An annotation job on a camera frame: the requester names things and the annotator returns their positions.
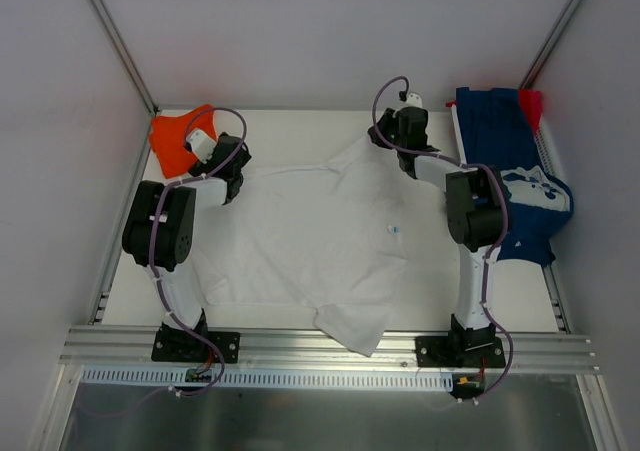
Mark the folded orange t shirt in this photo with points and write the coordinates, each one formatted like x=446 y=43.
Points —
x=169 y=139

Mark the aluminium mounting rail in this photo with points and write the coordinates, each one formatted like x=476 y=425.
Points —
x=534 y=353

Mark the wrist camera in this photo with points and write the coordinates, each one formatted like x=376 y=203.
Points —
x=200 y=144
x=410 y=99

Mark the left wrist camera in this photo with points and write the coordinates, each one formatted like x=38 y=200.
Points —
x=200 y=144

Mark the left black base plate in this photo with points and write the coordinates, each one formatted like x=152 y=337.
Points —
x=175 y=346

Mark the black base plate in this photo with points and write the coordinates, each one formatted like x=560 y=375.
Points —
x=438 y=351
x=175 y=346

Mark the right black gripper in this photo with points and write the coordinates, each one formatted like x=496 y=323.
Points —
x=379 y=134

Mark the white perforated basket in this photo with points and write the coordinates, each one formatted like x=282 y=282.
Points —
x=546 y=146

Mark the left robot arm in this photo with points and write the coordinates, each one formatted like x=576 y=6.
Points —
x=160 y=227

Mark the blue printed t shirt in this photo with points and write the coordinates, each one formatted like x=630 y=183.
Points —
x=495 y=131

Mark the red t shirt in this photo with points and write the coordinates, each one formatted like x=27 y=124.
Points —
x=531 y=103

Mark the white slotted cable duct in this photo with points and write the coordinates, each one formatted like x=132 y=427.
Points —
x=271 y=379

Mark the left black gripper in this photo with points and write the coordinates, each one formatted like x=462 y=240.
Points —
x=235 y=185

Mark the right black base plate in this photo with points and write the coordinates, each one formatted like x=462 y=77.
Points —
x=438 y=351

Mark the white t shirt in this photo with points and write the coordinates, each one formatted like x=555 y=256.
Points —
x=347 y=238

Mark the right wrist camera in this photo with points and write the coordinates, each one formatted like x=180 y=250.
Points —
x=410 y=99

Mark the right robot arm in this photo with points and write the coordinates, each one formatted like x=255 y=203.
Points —
x=476 y=213

